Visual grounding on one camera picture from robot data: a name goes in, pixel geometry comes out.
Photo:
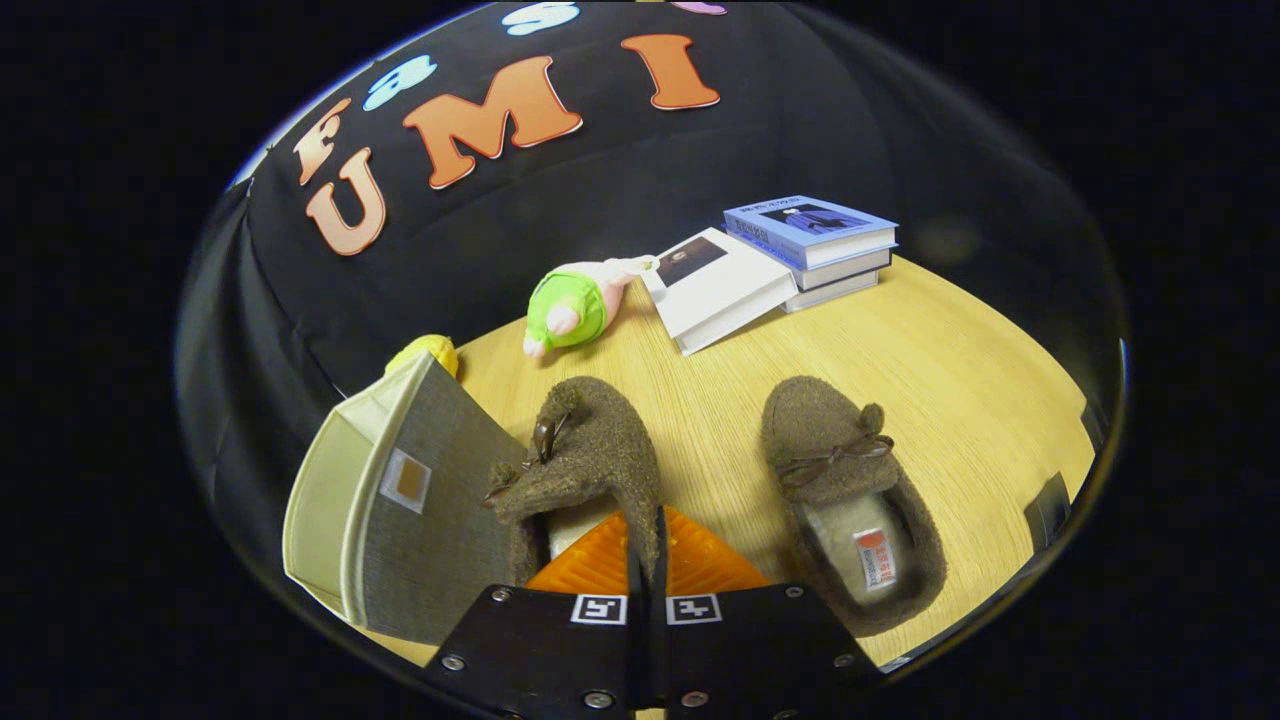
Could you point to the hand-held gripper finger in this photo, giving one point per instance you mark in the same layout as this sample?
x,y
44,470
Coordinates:
x,y
637,580
661,560

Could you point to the brown fuzzy shoe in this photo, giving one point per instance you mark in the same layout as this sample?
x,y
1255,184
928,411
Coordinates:
x,y
600,450
820,420

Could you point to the grey fabric storage box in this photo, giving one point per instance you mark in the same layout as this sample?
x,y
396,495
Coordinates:
x,y
430,540

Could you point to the pink plush toy green outfit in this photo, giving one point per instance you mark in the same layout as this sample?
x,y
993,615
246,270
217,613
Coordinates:
x,y
570,305

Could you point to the white book with portrait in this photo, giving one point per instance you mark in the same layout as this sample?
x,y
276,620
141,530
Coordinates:
x,y
720,285

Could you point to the yellow knitted plush ball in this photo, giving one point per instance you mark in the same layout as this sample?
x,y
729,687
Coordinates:
x,y
430,350

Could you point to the white cover book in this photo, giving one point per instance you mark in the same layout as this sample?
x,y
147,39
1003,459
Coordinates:
x,y
835,292

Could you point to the dark cover book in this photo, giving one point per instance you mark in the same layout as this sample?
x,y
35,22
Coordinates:
x,y
845,272

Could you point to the blue cover book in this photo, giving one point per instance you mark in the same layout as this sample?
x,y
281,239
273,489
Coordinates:
x,y
810,220

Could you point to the black backdrop cloth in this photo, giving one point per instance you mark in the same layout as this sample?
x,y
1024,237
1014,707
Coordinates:
x,y
620,190

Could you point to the black table edge bracket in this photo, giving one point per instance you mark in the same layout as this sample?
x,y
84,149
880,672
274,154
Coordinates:
x,y
1095,425
1045,510

